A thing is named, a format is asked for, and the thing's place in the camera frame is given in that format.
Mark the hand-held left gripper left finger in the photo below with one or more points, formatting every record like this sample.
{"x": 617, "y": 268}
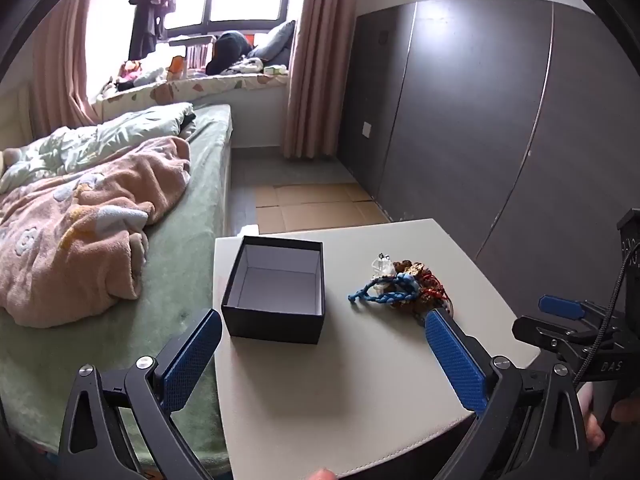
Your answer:
{"x": 187, "y": 360}

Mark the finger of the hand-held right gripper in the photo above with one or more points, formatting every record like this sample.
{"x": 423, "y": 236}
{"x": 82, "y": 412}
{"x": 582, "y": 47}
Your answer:
{"x": 537, "y": 332}
{"x": 560, "y": 306}

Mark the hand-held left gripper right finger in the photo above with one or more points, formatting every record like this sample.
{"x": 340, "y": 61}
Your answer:
{"x": 455, "y": 360}

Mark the black jewelry box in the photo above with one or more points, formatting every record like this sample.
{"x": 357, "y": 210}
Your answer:
{"x": 270, "y": 327}

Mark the person's right hand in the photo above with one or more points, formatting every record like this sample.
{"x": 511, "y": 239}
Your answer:
{"x": 595, "y": 432}

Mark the person's left hand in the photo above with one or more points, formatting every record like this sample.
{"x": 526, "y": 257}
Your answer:
{"x": 320, "y": 475}

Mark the bed with green sheet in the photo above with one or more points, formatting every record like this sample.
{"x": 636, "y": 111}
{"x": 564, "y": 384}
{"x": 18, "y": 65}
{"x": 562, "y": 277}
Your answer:
{"x": 190, "y": 240}

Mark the pink fleece blanket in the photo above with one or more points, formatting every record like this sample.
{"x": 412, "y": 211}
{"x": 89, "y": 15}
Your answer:
{"x": 75, "y": 240}

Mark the dark brown wardrobe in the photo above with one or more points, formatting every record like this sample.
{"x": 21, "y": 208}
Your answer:
{"x": 475, "y": 135}

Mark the pale green floral quilt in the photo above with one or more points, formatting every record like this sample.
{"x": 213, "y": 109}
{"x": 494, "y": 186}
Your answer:
{"x": 100, "y": 140}

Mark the leaf print window seat cushion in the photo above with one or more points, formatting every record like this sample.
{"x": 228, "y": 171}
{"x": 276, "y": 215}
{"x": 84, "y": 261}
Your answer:
{"x": 200, "y": 91}

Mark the pile of soft toys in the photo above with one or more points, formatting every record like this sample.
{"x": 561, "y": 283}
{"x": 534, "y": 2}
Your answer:
{"x": 137, "y": 75}

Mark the orange packet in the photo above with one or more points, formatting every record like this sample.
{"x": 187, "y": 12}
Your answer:
{"x": 177, "y": 66}

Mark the row of books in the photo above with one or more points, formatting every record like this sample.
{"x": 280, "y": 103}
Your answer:
{"x": 199, "y": 54}

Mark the black bag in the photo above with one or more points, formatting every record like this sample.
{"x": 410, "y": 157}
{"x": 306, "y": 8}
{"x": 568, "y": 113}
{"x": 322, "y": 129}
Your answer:
{"x": 227, "y": 50}

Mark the pink curtain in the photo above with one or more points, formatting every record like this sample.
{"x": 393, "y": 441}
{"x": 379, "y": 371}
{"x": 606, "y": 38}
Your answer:
{"x": 315, "y": 60}
{"x": 65, "y": 60}

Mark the grey pillow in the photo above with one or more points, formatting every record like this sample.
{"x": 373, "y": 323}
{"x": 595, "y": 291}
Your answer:
{"x": 275, "y": 42}

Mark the dark hanging clothes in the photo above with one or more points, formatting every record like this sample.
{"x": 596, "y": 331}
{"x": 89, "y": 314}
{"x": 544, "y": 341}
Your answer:
{"x": 147, "y": 5}

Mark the white wall socket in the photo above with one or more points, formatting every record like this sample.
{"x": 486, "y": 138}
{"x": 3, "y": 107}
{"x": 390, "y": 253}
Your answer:
{"x": 366, "y": 129}

